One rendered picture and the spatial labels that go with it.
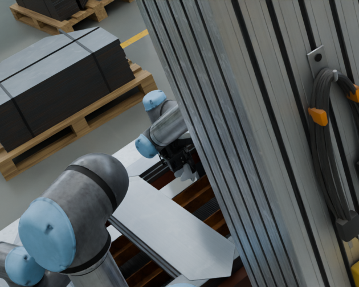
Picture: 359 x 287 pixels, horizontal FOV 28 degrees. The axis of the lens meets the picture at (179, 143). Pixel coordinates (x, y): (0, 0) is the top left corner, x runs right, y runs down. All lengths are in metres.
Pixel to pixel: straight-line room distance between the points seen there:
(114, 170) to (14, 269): 0.36
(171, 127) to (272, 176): 0.97
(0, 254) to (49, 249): 0.34
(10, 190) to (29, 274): 3.22
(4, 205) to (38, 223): 3.41
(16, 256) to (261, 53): 0.78
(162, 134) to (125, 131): 2.70
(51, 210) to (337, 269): 0.47
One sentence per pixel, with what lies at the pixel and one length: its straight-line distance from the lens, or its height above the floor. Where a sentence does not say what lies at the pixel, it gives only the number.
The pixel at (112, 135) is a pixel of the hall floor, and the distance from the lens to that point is 4.72.
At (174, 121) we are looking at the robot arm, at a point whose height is 1.34.
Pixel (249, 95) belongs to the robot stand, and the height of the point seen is 1.84.
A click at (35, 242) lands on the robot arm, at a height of 1.63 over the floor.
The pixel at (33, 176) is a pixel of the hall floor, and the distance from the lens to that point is 4.72.
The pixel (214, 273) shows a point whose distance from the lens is 2.14.
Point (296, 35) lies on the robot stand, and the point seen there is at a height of 1.88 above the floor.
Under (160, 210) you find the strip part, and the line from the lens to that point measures 2.44.
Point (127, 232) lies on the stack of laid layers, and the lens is 2.45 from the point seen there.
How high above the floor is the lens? 2.32
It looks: 32 degrees down
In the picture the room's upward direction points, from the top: 23 degrees counter-clockwise
